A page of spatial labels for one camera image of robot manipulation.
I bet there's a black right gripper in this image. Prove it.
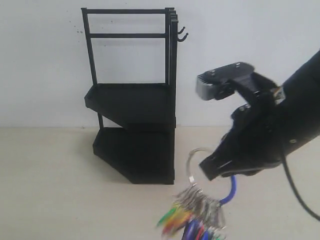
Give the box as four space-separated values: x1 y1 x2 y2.
199 72 288 181

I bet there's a colourful key tag bunch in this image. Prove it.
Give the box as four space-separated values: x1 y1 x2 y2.
155 147 237 240

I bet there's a black metal coat hook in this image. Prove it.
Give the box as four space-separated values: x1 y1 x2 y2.
177 26 186 35
177 32 189 43

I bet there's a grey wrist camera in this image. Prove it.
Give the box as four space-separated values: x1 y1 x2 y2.
195 62 258 101

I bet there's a black metal shelf rack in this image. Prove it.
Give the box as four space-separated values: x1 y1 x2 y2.
81 7 181 185

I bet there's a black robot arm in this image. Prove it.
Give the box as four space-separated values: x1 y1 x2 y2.
196 53 320 180

